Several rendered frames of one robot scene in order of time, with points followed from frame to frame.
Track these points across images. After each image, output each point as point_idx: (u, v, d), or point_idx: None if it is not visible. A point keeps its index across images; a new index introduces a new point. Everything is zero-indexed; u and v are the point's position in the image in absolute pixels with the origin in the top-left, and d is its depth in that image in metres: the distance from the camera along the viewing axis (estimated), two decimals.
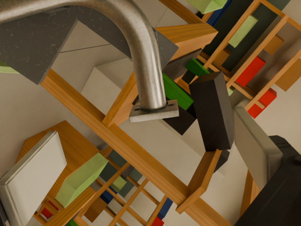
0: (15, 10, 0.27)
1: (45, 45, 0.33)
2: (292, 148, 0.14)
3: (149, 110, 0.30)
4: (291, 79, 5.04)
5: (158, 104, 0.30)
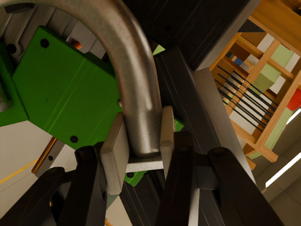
0: None
1: None
2: (191, 141, 0.17)
3: (143, 156, 0.20)
4: None
5: (156, 148, 0.20)
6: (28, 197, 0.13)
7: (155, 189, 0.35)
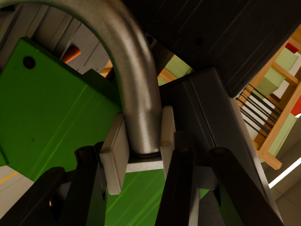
0: None
1: None
2: (191, 141, 0.17)
3: (143, 156, 0.20)
4: None
5: (156, 148, 0.20)
6: (28, 197, 0.13)
7: None
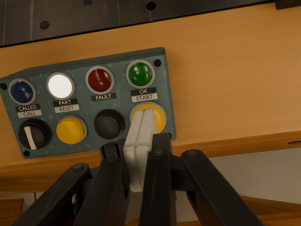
0: None
1: None
2: (168, 143, 0.17)
3: None
4: None
5: None
6: (51, 193, 0.13)
7: None
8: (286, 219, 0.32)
